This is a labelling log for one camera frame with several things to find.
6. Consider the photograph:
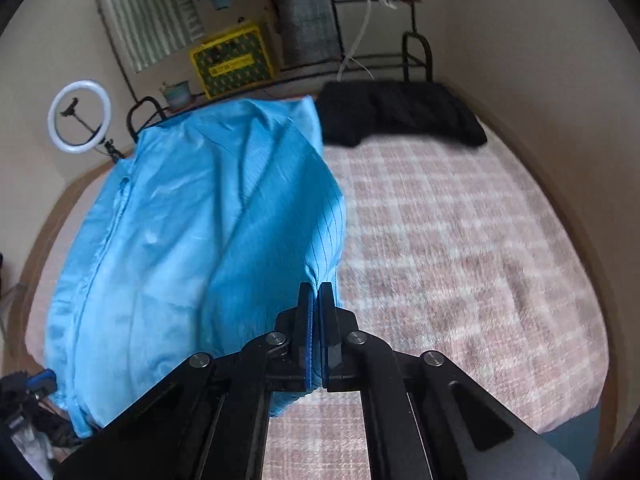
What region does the yellow green crate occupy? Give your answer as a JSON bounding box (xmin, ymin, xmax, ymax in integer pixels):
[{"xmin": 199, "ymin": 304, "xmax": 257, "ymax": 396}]
[{"xmin": 190, "ymin": 21, "xmax": 278, "ymax": 100}]

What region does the pink plaid bed cover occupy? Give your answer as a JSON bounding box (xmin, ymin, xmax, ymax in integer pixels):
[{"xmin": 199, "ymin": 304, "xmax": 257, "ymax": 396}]
[{"xmin": 27, "ymin": 136, "xmax": 608, "ymax": 479}]

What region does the grey plaid long coat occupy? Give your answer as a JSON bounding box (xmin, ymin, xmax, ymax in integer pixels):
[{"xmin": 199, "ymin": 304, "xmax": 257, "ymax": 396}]
[{"xmin": 274, "ymin": 0, "xmax": 340, "ymax": 66}]

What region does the black metal clothes rack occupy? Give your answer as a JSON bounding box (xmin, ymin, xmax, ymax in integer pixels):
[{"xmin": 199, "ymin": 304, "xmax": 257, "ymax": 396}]
[{"xmin": 86, "ymin": 0, "xmax": 435, "ymax": 143}]

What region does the green striped towel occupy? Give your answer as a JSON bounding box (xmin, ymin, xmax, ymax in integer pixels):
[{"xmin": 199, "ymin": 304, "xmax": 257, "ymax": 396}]
[{"xmin": 104, "ymin": 0, "xmax": 205, "ymax": 73}]

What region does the white ring light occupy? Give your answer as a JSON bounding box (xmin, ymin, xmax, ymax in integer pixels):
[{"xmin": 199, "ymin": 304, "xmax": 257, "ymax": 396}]
[{"xmin": 47, "ymin": 79, "xmax": 112, "ymax": 157}]

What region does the white clip lamp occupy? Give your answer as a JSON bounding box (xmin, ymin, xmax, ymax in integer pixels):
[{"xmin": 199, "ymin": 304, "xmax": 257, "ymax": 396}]
[{"xmin": 336, "ymin": 0, "xmax": 398, "ymax": 81}]

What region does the blue satin garment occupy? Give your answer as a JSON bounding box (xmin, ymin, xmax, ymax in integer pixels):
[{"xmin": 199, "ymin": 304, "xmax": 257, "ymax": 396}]
[{"xmin": 43, "ymin": 96, "xmax": 346, "ymax": 438}]

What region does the small potted plant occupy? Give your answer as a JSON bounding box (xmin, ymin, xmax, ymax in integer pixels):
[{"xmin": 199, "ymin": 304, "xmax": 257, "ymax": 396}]
[{"xmin": 160, "ymin": 80, "xmax": 194, "ymax": 112}]

